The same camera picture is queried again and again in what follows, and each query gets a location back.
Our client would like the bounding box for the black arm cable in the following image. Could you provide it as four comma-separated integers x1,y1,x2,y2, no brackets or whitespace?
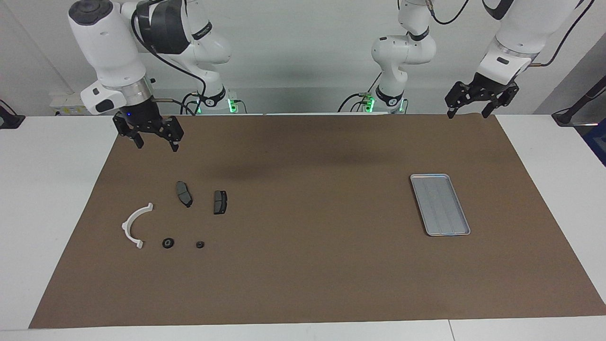
132,0,209,117
426,0,596,67

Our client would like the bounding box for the long dark brake pad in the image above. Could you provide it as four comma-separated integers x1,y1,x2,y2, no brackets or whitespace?
176,181,193,208

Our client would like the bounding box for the black table clamp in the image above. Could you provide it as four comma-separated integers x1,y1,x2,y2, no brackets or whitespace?
0,99,26,129

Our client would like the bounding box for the brown table mat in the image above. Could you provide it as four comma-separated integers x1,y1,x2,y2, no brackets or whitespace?
28,114,606,330

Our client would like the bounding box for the blue box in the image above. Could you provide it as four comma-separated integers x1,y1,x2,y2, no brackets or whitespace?
583,118,606,167

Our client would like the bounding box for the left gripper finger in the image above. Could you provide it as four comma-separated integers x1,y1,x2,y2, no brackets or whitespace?
482,83,519,118
445,81,469,119

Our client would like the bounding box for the silver metal tray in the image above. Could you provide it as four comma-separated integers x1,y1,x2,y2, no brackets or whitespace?
410,173,472,237

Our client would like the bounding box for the white curved plastic bracket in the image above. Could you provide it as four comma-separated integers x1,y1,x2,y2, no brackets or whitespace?
121,203,154,250

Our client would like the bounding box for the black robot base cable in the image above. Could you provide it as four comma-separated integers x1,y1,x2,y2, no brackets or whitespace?
337,71,382,114
180,91,205,116

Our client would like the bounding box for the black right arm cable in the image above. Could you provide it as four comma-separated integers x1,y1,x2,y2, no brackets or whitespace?
132,0,209,117

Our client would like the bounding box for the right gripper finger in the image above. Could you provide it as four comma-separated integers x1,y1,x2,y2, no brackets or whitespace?
113,114,145,149
159,116,184,152

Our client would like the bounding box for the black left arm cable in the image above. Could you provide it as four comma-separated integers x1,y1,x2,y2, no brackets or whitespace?
426,0,596,67

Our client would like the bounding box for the white power strip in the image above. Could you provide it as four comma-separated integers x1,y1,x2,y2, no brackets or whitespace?
50,91,95,116

